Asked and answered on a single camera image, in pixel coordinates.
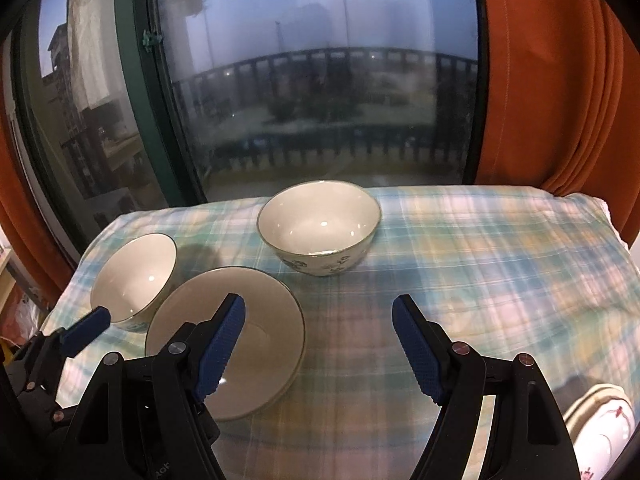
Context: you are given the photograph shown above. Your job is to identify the bowl with blue label print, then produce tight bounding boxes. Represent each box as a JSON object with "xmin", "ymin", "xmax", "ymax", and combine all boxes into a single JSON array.
[{"xmin": 90, "ymin": 233, "xmax": 178, "ymax": 335}]

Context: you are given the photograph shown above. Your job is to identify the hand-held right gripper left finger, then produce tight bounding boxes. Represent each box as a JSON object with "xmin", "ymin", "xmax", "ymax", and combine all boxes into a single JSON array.
[{"xmin": 62, "ymin": 293, "xmax": 247, "ymax": 480}]

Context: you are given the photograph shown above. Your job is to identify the green window frame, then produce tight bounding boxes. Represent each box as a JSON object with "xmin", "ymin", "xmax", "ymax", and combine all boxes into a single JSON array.
[{"xmin": 114, "ymin": 0, "xmax": 208, "ymax": 206}]

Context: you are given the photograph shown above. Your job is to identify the hanging white garment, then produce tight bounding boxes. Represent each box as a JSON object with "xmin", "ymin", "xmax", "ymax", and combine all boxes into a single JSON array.
[{"xmin": 67, "ymin": 0, "xmax": 118, "ymax": 108}]

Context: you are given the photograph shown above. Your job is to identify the large floral ceramic bowl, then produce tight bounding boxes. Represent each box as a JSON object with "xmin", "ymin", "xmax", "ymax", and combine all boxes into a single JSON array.
[{"xmin": 145, "ymin": 266, "xmax": 307, "ymax": 422}]

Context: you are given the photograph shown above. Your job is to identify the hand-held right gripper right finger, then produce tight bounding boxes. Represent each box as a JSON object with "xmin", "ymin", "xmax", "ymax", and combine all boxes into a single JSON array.
[{"xmin": 391, "ymin": 295, "xmax": 581, "ymax": 480}]

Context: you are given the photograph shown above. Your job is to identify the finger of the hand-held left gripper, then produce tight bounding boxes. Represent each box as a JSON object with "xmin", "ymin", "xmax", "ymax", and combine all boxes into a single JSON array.
[{"xmin": 20, "ymin": 305, "xmax": 112, "ymax": 426}]

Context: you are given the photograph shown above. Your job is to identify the small floral ceramic bowl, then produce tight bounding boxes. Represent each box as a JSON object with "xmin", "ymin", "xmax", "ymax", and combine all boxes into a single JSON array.
[{"xmin": 256, "ymin": 180, "xmax": 383, "ymax": 278}]

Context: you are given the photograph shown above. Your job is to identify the small red-trim plate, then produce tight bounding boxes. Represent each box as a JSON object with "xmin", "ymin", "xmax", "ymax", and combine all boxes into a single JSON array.
[{"xmin": 572, "ymin": 385, "xmax": 636, "ymax": 480}]

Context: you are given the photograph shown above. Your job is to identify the plaid tablecloth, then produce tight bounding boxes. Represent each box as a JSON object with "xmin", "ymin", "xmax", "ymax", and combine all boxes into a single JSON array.
[{"xmin": 40, "ymin": 185, "xmax": 631, "ymax": 480}]

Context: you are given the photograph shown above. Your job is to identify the balcony railing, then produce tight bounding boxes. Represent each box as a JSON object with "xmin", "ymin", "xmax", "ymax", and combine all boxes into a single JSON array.
[{"xmin": 172, "ymin": 47, "xmax": 478, "ymax": 171}]

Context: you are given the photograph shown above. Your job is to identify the orange curtain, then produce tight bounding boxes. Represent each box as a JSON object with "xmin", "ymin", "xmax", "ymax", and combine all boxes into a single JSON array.
[
  {"xmin": 0, "ymin": 105, "xmax": 76, "ymax": 306},
  {"xmin": 472, "ymin": 0, "xmax": 640, "ymax": 241}
]

